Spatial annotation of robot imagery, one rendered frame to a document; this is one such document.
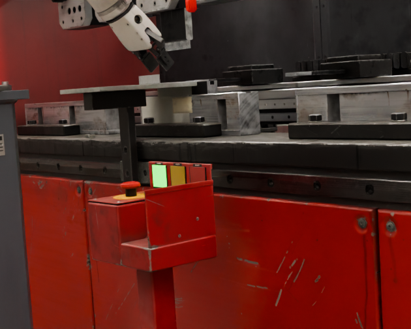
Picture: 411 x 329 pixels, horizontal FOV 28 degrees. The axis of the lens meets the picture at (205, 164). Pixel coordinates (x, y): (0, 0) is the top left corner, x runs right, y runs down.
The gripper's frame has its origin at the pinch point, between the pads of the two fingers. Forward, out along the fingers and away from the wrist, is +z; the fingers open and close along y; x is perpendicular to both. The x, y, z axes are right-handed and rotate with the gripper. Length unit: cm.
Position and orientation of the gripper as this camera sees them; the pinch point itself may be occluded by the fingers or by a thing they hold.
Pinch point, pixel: (158, 62)
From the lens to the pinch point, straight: 195.5
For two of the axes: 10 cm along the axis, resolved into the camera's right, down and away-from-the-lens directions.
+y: -6.2, -0.3, 7.9
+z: 5.5, 6.9, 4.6
